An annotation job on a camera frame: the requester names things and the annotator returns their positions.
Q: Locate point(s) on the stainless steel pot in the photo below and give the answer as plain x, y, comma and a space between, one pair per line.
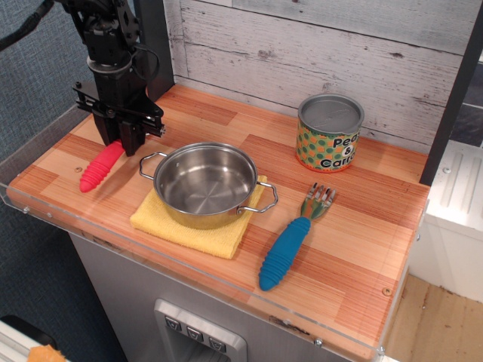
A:
207, 185

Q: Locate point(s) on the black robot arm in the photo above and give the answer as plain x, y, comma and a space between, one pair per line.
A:
110, 31

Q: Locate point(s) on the red handled metal spoon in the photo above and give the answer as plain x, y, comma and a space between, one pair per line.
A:
100, 167

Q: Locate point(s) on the grey cabinet with dispenser panel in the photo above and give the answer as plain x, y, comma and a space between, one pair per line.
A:
158, 316

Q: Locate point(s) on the orange object at corner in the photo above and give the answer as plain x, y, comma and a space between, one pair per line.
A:
45, 353

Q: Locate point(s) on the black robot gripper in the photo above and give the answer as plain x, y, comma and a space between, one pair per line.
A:
117, 98

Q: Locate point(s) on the dark right vertical post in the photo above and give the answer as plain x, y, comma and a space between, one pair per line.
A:
455, 101

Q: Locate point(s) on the blue handled metal fork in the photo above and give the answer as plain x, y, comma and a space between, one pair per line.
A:
280, 257

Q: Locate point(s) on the peas and carrots can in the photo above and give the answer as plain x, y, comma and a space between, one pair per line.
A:
328, 131

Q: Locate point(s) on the yellow cloth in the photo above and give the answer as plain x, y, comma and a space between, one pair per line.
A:
152, 218

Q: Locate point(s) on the dark left vertical post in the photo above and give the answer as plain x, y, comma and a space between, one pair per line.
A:
155, 35

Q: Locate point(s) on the dark vertical post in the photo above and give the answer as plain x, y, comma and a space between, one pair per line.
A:
155, 35
455, 101

